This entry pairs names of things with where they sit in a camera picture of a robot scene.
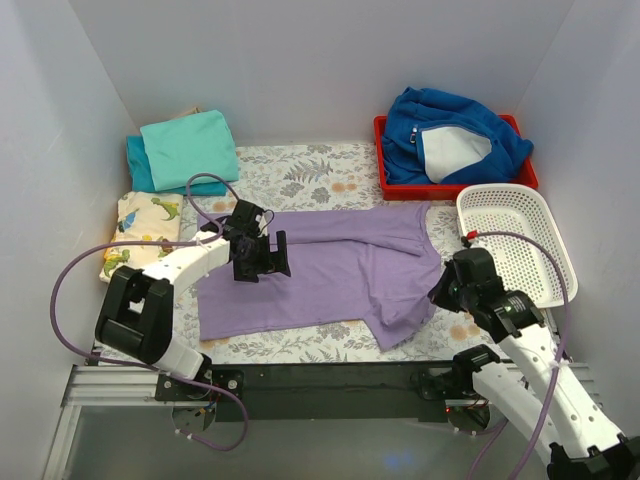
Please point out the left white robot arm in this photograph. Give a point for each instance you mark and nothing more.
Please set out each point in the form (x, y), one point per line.
(136, 317)

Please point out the floral table cloth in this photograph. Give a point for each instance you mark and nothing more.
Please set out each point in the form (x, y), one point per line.
(320, 177)

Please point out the aluminium frame rail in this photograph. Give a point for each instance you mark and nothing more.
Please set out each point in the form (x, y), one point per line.
(112, 427)

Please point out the dinosaur print folded shirt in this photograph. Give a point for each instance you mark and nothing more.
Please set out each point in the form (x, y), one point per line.
(146, 217)

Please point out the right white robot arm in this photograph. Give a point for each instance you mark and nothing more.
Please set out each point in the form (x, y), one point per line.
(550, 406)

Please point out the white plastic basket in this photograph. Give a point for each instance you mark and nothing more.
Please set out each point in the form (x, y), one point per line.
(518, 229)

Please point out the light teal folded shirt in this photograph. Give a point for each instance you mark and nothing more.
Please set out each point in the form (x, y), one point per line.
(180, 148)

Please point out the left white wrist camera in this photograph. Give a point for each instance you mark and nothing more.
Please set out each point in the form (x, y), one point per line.
(264, 219)

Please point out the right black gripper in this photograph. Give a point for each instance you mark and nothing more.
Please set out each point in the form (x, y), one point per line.
(442, 291)

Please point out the dark teal folded shirt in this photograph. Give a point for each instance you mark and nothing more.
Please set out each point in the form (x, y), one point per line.
(142, 181)

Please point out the purple t shirt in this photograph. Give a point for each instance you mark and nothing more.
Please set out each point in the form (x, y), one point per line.
(376, 265)

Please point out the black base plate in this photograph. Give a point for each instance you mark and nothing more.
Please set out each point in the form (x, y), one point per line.
(427, 391)

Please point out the red plastic tray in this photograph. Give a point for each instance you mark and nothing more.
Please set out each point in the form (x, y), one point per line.
(526, 177)

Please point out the blue fleece jacket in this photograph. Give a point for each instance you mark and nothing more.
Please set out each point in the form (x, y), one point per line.
(432, 137)

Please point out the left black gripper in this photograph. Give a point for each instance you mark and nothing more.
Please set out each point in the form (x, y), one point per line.
(270, 257)

